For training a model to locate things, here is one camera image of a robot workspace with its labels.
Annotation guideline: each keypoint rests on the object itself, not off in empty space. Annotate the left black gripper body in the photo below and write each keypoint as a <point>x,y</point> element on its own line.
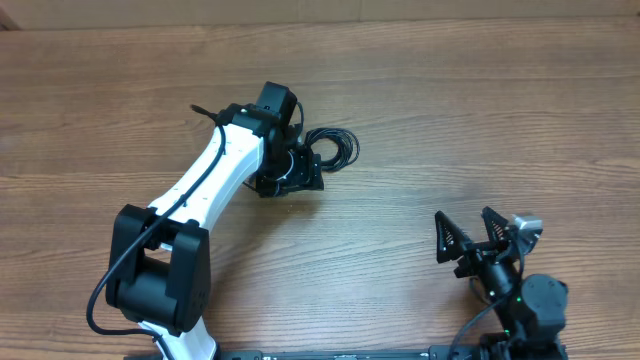
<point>308,170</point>

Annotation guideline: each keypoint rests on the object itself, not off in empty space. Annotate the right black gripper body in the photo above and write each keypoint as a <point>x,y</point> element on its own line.
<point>478,253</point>

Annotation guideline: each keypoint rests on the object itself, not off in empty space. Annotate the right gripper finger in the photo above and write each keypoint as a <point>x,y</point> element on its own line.
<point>497,227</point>
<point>452,242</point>

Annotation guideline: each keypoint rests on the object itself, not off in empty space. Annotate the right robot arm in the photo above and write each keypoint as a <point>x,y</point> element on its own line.
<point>531,309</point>

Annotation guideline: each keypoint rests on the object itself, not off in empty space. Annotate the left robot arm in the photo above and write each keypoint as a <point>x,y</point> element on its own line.
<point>159,273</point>

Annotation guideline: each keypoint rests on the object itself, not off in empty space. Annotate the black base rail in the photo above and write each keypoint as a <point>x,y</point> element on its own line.
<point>435,352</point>

